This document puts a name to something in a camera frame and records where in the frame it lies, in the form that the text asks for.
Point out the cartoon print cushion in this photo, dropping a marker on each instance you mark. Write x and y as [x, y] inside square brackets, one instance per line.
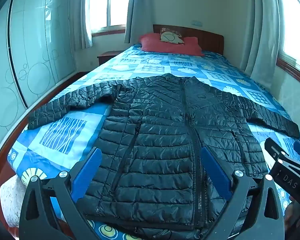
[171, 37]

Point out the wide grey curtain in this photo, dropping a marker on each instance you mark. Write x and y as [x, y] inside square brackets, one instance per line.
[262, 30]

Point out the black puffer jacket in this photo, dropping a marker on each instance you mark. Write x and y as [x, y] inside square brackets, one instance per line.
[160, 135]

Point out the wall socket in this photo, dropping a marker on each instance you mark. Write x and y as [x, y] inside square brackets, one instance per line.
[197, 23]

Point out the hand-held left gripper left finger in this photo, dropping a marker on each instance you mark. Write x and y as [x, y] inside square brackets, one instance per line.
[88, 169]

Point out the glass sliding door wardrobe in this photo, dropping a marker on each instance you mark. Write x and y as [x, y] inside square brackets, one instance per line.
[35, 42]

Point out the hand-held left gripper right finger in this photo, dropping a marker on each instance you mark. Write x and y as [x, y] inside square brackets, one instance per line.
[215, 172]

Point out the window with wooden sill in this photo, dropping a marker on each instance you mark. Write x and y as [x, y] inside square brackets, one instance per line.
[110, 5]

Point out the white textured mattress pad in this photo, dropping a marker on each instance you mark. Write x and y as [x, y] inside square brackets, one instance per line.
[11, 197]

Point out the large window with wooden frame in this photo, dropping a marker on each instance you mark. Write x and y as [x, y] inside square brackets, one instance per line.
[293, 30]

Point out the red pillow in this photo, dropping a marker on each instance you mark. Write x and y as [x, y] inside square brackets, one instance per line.
[152, 43]

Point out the dark wooden headboard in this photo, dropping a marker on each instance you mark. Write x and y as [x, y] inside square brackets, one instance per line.
[210, 38]

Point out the blue patterned bed sheet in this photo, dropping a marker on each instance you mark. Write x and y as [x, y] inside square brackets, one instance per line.
[65, 140]

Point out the dark wooden nightstand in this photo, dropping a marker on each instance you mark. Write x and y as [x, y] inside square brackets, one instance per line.
[107, 56]

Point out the short pale curtain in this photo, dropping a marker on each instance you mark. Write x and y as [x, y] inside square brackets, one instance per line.
[83, 15]

